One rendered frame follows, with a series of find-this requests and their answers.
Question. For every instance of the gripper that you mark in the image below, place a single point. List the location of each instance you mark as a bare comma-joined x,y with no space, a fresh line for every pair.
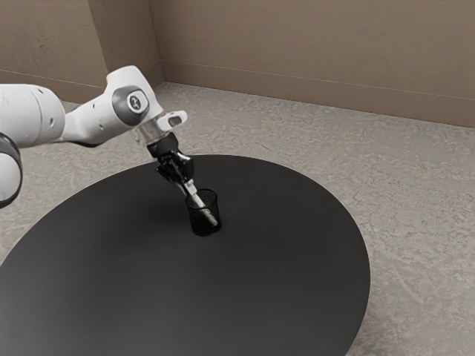
163,147

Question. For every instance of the white pen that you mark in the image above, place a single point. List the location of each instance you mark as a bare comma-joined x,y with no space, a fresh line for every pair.
202,205

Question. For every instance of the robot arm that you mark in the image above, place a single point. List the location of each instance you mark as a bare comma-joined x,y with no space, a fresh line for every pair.
85,118

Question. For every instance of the black mesh pen holder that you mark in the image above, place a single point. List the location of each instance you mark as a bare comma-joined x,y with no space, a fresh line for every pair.
204,226

